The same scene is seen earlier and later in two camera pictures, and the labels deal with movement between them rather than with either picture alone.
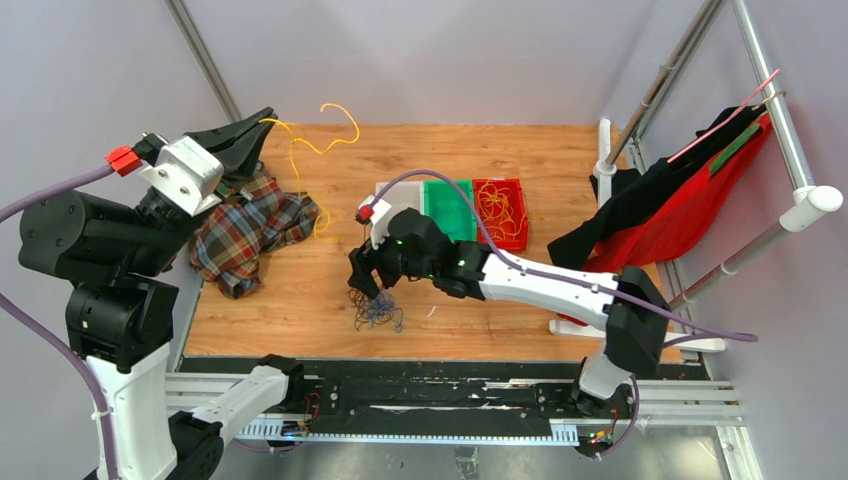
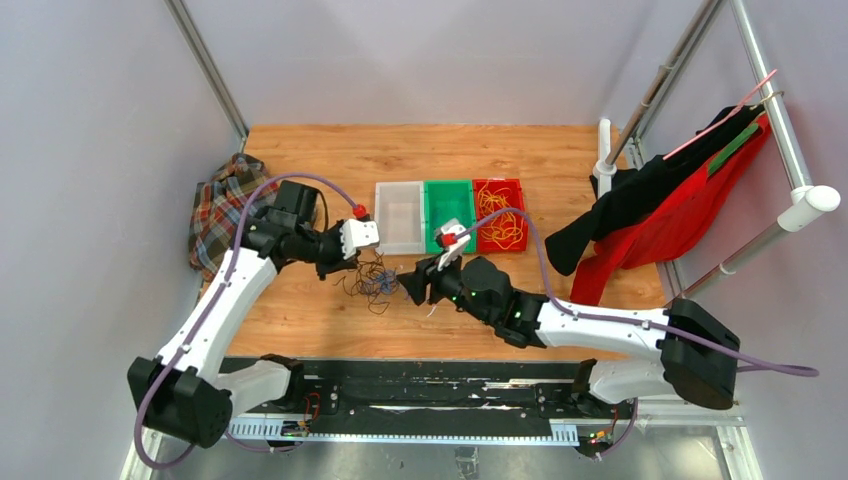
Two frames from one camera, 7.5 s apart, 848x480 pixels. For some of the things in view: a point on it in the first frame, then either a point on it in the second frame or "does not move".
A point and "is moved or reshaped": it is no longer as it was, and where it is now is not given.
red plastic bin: (500, 206) does not move
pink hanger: (722, 117) does not move
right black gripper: (362, 267) to (416, 282)
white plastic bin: (400, 195) does not move
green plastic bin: (449, 210) does not move
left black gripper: (243, 156) to (338, 264)
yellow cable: (497, 215) does not move
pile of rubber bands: (380, 309) is moved or reshaped
